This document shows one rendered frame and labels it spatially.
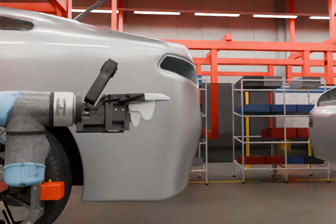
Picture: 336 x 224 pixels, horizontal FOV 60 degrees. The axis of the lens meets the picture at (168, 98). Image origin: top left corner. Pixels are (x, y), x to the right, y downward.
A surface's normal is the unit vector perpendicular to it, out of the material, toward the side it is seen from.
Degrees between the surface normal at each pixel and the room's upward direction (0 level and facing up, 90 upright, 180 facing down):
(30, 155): 90
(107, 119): 82
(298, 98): 90
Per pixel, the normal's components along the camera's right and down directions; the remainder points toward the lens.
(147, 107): -0.25, -0.18
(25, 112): 0.38, -0.04
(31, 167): 0.69, 0.00
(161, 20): 0.08, -0.07
